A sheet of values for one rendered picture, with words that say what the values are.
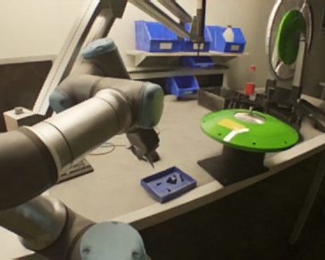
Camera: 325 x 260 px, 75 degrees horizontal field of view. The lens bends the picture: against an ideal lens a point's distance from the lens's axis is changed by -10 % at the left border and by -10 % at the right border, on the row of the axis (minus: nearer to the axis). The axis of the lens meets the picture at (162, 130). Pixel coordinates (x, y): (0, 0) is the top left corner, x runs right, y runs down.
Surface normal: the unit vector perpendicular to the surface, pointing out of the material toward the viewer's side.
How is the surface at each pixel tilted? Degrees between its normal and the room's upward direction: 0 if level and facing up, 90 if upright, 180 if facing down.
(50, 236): 60
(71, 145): 77
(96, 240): 5
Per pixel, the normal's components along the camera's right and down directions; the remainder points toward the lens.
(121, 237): 0.11, -0.90
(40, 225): 0.87, 0.25
